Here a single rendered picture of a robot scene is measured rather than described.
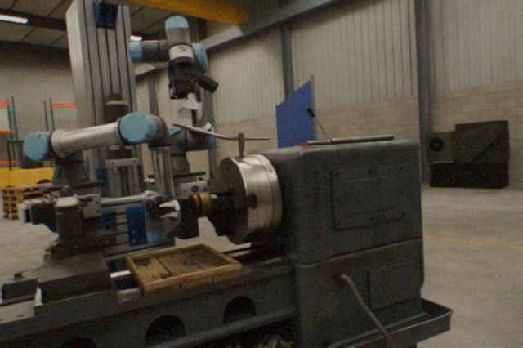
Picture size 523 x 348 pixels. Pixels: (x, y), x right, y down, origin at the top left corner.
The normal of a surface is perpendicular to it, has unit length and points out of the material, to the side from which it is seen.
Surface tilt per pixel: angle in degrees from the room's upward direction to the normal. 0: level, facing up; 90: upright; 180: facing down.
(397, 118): 90
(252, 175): 55
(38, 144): 91
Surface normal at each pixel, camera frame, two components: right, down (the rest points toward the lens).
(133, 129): -0.03, 0.06
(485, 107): -0.72, 0.10
